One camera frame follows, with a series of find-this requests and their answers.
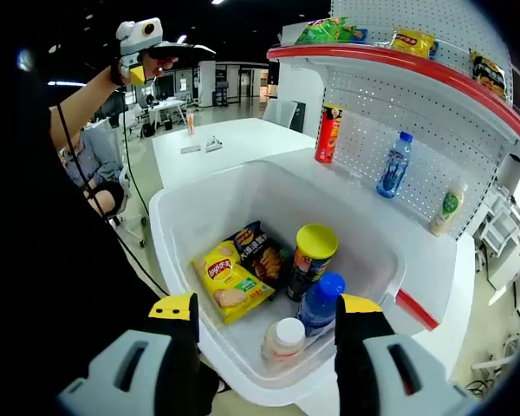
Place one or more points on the white shopping basket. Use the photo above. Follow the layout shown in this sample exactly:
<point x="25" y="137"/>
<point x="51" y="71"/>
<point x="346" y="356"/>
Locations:
<point x="260" y="195"/>

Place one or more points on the white office desk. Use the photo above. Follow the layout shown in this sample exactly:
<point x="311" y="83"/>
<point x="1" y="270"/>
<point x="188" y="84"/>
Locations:
<point x="507" y="255"/>

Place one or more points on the white swivel chair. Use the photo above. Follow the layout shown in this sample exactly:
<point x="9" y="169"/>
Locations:
<point x="134" y="225"/>

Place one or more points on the red chip can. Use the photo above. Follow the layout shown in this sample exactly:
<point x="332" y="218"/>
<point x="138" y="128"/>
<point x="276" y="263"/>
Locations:
<point x="328" y="134"/>

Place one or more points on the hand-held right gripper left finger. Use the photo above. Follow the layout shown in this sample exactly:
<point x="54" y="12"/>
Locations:
<point x="121" y="377"/>

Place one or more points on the green chip bag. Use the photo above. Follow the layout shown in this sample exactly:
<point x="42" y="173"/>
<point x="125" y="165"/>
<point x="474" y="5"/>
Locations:
<point x="347" y="32"/>
<point x="314" y="31"/>

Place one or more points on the dark chip can yellow lid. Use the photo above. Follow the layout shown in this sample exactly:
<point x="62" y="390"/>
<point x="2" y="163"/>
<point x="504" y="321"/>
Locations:
<point x="314" y="247"/>

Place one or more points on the grey office chair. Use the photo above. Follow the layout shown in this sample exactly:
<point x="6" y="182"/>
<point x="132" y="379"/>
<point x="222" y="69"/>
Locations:
<point x="279" y="113"/>

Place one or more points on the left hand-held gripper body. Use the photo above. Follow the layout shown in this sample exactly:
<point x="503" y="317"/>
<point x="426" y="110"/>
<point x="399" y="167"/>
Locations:
<point x="134" y="37"/>

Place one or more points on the small white tool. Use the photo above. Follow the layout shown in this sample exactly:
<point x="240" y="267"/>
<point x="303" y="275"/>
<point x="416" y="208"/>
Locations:
<point x="214" y="145"/>

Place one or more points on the blue drink bottle blue cap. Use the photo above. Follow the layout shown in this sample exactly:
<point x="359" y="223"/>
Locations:
<point x="323" y="299"/>

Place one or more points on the small grey bar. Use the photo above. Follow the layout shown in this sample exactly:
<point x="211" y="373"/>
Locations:
<point x="190" y="150"/>

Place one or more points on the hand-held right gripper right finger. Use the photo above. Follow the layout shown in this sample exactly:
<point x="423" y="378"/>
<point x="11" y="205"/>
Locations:
<point x="381" y="377"/>

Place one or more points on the black blue chip bag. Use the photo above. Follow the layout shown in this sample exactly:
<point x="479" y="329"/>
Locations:
<point x="262" y="260"/>

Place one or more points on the small orange bottle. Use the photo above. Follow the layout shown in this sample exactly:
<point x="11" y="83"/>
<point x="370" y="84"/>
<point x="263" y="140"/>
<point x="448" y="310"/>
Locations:
<point x="191" y="123"/>

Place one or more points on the pink milk bottle white cap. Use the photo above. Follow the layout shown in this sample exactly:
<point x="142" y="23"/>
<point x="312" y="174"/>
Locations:
<point x="286" y="342"/>

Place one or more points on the clear water bottle blue cap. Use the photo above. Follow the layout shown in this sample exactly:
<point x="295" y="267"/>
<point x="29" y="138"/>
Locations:
<point x="394" y="169"/>

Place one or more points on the person in black shirt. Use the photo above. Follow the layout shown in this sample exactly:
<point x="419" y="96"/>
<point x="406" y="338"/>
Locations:
<point x="69" y="268"/>

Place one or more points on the white snack and drink counter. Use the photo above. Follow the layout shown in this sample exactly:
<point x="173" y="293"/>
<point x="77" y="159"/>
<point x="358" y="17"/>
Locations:
<point x="416" y="242"/>

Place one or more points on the cream drink bottle green label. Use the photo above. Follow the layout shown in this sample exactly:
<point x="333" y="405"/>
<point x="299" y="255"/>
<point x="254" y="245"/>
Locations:
<point x="448" y="210"/>

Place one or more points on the person's left hand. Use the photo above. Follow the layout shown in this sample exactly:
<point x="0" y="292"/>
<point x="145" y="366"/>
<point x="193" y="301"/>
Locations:
<point x="158" y="66"/>

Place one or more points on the black yellow chip bag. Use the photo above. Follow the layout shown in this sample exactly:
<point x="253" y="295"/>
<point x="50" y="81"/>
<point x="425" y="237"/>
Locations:
<point x="487" y="76"/>

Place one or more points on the ceiling light strip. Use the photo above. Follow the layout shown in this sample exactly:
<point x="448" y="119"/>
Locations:
<point x="181" y="39"/>
<point x="65" y="82"/>

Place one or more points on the white table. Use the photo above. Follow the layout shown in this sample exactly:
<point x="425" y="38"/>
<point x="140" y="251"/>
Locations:
<point x="242" y="138"/>

